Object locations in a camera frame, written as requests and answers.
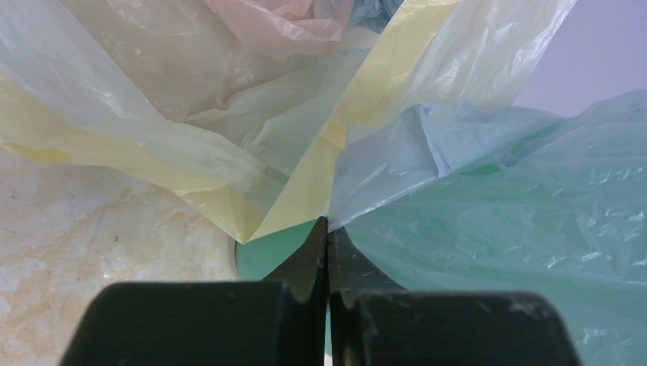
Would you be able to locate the light blue plastic bag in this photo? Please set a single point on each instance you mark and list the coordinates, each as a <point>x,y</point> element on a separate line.
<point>452,197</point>

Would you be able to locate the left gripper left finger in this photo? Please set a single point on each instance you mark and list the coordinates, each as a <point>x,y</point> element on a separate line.
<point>279,320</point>

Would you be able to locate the pink bag inside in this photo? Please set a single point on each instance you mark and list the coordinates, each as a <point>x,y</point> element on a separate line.
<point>280,29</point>

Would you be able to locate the translucent white yellow trash bag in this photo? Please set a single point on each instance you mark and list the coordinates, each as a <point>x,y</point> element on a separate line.
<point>164,91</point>

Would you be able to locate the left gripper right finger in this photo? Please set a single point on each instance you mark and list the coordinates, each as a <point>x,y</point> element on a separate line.
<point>375,321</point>

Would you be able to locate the blue bag inside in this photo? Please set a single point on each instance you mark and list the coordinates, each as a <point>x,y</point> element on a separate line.
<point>373,14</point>

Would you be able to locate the green plastic trash bin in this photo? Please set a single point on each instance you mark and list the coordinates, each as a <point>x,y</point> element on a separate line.
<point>258,258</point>

